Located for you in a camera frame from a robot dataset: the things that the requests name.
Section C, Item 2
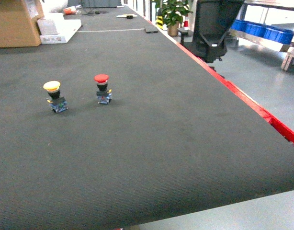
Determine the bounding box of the red mushroom push button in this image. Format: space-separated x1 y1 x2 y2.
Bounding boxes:
94 74 112 104

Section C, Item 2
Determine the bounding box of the black flat pad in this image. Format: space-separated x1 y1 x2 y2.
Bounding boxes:
145 26 158 34

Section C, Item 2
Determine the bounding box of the yellow mushroom push button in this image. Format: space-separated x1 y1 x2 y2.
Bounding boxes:
43 80 68 114

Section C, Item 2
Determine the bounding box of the potted green plant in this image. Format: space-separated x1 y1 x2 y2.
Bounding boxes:
151 0 192 37

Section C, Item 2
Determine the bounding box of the black office chair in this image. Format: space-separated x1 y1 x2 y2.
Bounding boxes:
178 0 244 63

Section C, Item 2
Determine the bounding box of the flat white carton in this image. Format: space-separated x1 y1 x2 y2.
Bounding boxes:
40 19 82 45

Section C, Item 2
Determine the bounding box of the small white box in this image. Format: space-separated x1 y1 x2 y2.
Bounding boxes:
37 12 65 35

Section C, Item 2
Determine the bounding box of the large brown cardboard box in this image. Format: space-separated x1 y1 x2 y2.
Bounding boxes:
0 0 44 48

